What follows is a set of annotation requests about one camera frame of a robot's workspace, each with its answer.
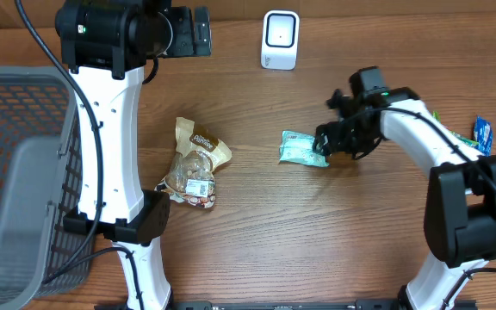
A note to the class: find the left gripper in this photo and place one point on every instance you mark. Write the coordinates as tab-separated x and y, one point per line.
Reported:
182	18

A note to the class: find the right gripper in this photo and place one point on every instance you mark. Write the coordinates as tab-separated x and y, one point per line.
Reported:
323	141

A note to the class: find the teal white snack packet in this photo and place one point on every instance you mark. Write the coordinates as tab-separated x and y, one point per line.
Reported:
298	148

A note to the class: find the beige cookie snack bag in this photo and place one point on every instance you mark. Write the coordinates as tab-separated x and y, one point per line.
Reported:
190	179

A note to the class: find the blue snack wrapper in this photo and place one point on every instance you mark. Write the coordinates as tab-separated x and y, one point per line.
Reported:
483	135

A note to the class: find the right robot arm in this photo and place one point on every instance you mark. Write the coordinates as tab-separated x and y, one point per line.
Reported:
460	208

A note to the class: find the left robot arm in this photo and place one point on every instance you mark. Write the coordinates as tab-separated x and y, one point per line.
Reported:
106	45

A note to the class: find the white barcode scanner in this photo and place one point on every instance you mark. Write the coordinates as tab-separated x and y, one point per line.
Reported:
280	40

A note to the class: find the grey plastic shopping basket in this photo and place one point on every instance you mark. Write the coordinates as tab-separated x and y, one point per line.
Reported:
40	182

